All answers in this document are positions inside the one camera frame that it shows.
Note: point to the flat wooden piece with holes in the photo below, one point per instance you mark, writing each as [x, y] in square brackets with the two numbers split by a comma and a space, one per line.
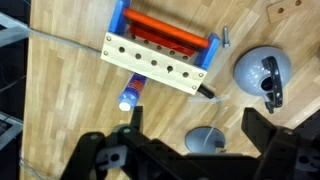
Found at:
[283, 11]

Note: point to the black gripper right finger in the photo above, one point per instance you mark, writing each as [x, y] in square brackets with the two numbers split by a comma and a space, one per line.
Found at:
[258, 130]

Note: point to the small black cylinder plug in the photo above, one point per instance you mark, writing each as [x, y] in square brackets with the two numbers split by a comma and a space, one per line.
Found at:
[207, 91]

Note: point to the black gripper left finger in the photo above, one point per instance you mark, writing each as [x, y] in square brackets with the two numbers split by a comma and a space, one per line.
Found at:
[136, 120]

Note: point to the grey metal bolt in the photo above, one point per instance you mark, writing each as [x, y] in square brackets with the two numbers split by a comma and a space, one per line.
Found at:
[226, 36]

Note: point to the blue bottle white cap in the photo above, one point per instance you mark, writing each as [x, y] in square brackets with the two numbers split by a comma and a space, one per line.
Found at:
[131, 93]

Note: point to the grey metal frame bar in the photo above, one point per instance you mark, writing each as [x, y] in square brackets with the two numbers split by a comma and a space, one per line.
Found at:
[10, 130]
[11, 30]

